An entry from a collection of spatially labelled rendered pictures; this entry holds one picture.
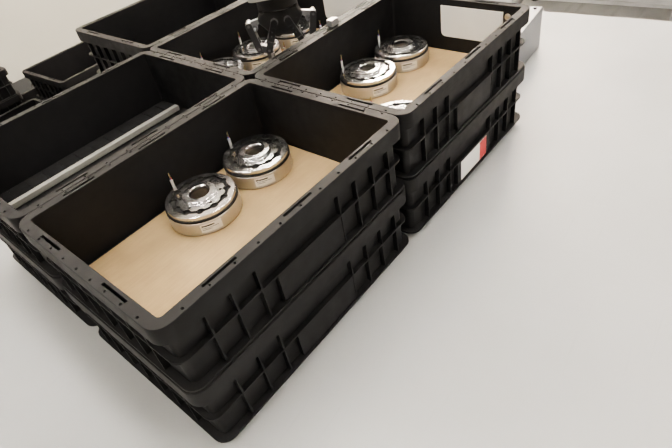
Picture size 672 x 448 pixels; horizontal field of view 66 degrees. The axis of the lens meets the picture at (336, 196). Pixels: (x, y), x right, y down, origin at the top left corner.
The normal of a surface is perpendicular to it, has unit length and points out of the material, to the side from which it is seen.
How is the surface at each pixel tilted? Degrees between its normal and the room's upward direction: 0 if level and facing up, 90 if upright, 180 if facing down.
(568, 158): 0
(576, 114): 0
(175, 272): 0
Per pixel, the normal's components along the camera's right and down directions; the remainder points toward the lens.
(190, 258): -0.15, -0.77
